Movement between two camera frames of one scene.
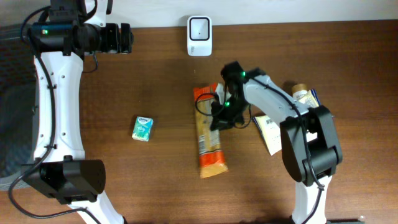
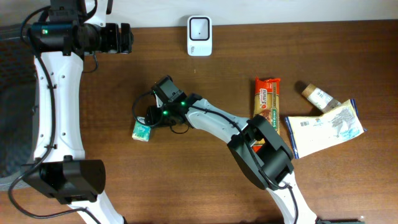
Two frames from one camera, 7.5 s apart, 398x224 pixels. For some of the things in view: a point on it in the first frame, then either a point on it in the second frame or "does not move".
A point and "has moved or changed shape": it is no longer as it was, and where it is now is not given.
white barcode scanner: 199,35 does not move
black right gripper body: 229,113 → 162,116
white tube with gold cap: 299,89 → 318,98
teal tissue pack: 142,129 does not move
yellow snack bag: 272,130 has moved or changed shape
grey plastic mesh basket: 18,102 does not move
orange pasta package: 210,156 has moved or changed shape
